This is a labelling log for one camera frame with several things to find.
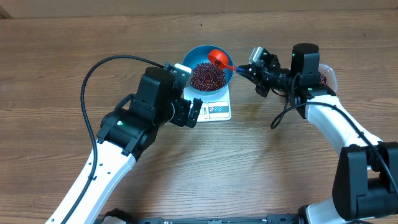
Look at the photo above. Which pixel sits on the red beans in container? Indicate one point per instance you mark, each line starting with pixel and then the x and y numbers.
pixel 323 79

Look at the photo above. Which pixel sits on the blue bowl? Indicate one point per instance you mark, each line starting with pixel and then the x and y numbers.
pixel 199 55

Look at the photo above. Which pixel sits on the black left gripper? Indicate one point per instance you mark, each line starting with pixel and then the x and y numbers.
pixel 184 106

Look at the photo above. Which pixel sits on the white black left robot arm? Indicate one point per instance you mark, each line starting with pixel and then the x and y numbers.
pixel 124 135

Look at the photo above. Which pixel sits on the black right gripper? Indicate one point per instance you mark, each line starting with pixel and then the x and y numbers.
pixel 262 76

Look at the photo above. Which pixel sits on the white kitchen scale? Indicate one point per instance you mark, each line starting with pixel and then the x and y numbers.
pixel 216 105

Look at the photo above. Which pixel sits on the red beans in bowl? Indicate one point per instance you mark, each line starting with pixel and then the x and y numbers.
pixel 208 77

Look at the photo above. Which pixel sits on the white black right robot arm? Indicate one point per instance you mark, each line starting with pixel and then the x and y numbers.
pixel 365 184

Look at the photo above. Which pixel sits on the red measuring scoop blue handle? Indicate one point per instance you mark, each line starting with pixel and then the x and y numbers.
pixel 216 54

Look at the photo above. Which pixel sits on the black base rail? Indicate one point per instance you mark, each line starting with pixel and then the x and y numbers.
pixel 119 216

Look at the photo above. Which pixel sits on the red beans in scoop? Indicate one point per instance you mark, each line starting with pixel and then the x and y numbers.
pixel 217 63

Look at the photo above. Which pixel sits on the clear plastic container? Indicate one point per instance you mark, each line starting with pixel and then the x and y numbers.
pixel 331 76

